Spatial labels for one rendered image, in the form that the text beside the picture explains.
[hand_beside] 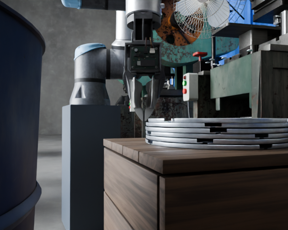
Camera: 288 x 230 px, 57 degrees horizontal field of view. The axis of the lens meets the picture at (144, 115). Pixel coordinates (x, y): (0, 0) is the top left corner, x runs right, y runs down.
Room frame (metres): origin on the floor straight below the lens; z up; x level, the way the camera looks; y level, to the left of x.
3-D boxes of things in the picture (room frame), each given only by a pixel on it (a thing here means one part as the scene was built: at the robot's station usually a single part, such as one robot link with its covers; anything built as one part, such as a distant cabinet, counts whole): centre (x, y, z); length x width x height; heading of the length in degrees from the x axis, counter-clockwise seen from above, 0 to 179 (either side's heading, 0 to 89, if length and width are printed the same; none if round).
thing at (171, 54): (2.93, -0.57, 0.87); 1.53 x 0.99 x 1.74; 101
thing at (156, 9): (0.56, 0.00, 0.63); 0.08 x 0.08 x 0.05
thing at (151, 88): (0.55, -0.02, 0.44); 0.06 x 0.03 x 0.09; 178
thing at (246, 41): (1.13, -0.43, 0.72); 0.25 x 0.14 x 0.14; 103
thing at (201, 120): (0.56, -0.15, 0.40); 0.29 x 0.29 x 0.01
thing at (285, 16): (0.97, -0.52, 0.75); 0.03 x 0.03 x 0.10; 13
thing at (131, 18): (0.55, 0.00, 0.55); 0.09 x 0.08 x 0.12; 178
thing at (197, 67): (1.42, -0.31, 0.62); 0.10 x 0.06 x 0.20; 13
